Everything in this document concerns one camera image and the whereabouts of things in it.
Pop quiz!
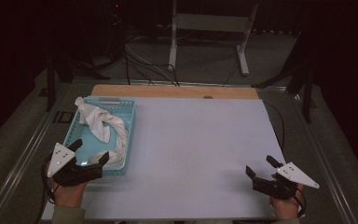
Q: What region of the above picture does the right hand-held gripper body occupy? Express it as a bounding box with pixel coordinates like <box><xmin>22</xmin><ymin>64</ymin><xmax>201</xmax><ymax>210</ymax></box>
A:
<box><xmin>252</xmin><ymin>161</ymin><xmax>321</xmax><ymax>201</ymax></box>

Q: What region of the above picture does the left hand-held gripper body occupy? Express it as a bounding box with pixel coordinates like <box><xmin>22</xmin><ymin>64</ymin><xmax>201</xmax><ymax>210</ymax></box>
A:
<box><xmin>46</xmin><ymin>142</ymin><xmax>103</xmax><ymax>188</ymax></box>

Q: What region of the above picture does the light blue plastic basket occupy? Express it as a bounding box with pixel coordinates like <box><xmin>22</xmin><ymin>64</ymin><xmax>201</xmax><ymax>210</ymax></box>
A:
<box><xmin>62</xmin><ymin>95</ymin><xmax>136</xmax><ymax>175</ymax></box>

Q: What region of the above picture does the white cloth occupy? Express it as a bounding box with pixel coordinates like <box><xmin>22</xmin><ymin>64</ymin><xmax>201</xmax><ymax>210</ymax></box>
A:
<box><xmin>74</xmin><ymin>96</ymin><xmax>130</xmax><ymax>166</ymax></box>

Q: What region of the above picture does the person's left hand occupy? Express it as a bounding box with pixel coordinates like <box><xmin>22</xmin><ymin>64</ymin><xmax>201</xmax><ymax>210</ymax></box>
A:
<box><xmin>45</xmin><ymin>160</ymin><xmax>90</xmax><ymax>209</ymax></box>

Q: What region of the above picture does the person's right hand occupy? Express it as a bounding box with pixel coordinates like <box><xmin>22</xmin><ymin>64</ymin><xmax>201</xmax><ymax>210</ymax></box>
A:
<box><xmin>268</xmin><ymin>173</ymin><xmax>305</xmax><ymax>222</ymax></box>

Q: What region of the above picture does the black tripod stand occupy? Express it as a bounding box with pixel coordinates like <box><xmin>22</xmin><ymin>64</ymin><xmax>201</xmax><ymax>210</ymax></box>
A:
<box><xmin>45</xmin><ymin>52</ymin><xmax>111</xmax><ymax>113</ymax></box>
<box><xmin>251</xmin><ymin>31</ymin><xmax>319</xmax><ymax>124</ymax></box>

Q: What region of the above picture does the white metal stand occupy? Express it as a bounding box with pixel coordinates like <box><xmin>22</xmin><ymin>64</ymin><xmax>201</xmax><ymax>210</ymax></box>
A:
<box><xmin>167</xmin><ymin>0</ymin><xmax>260</xmax><ymax>77</ymax></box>

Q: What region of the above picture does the black cable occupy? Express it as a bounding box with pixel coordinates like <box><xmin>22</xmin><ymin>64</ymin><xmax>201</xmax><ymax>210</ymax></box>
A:
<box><xmin>122</xmin><ymin>36</ymin><xmax>181</xmax><ymax>88</ymax></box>
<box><xmin>262</xmin><ymin>100</ymin><xmax>286</xmax><ymax>153</ymax></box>
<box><xmin>295</xmin><ymin>188</ymin><xmax>308</xmax><ymax>218</ymax></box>
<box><xmin>222</xmin><ymin>60</ymin><xmax>241</xmax><ymax>88</ymax></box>
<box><xmin>35</xmin><ymin>153</ymin><xmax>61</xmax><ymax>224</ymax></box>

